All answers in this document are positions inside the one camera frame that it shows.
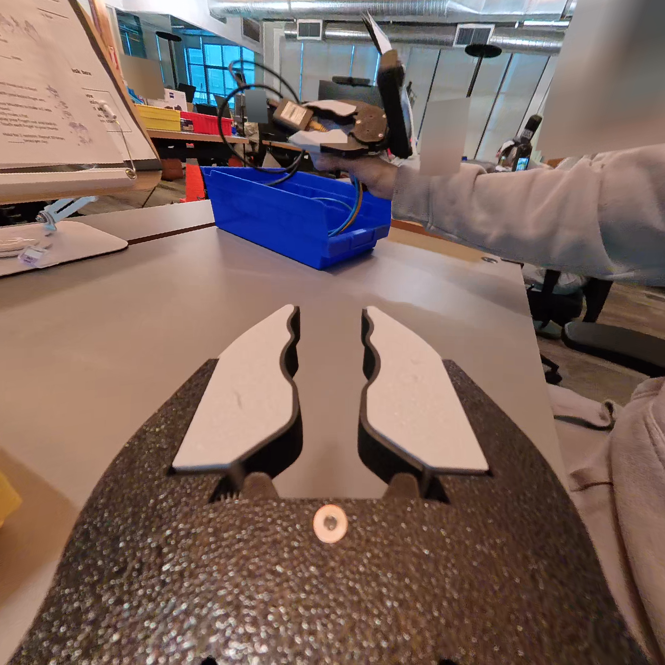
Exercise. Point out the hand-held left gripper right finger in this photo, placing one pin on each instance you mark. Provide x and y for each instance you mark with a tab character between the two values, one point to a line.
415	395

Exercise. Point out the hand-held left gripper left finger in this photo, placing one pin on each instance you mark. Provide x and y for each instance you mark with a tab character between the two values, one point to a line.
244	395

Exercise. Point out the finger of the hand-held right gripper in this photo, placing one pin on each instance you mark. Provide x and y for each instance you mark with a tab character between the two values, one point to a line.
322	137
335	108

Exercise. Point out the black ethernet splitter box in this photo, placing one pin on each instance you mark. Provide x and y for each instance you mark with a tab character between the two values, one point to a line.
291	113

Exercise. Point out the blue plastic bin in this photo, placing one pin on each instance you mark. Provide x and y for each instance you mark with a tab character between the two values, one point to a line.
270	223

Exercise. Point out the person's right forearm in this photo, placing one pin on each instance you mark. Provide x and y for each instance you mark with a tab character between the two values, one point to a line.
545	218

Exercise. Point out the grey desk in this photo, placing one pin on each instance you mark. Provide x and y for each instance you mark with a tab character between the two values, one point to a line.
156	322

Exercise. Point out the person's right hand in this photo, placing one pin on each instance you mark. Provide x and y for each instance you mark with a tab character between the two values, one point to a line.
374	176

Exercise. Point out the black floor lamp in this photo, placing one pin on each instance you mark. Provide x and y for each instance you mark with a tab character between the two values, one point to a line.
169	36
483	50

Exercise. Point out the red storage bin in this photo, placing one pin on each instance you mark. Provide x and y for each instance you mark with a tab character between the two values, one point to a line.
208	123

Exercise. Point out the orange traffic cone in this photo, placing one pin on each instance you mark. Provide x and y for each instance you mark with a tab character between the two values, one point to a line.
195	182

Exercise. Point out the black handheld device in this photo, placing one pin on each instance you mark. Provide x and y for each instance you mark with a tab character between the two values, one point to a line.
524	140

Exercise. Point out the small yellow storage bin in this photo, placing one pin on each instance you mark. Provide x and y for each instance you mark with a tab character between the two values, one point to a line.
156	118

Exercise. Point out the black office chair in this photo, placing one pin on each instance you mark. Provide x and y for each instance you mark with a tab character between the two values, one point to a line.
613	343

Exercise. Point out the white stand base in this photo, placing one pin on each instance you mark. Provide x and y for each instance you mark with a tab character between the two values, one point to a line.
78	244

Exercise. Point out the person's grey hoodie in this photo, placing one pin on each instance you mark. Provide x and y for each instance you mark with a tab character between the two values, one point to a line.
634	467

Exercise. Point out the small plastic packet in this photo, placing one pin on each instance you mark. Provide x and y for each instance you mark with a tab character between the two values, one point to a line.
35	257

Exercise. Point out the wooden document board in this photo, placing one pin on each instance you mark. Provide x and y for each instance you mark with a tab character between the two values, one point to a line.
78	193

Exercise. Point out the yellow plastic bin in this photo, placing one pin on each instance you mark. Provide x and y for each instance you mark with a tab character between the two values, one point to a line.
8	498

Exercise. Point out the printed instruction sheet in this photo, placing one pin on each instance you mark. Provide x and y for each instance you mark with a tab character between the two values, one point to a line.
52	78

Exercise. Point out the silver ventilation duct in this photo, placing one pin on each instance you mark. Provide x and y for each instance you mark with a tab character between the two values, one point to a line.
431	34
311	6

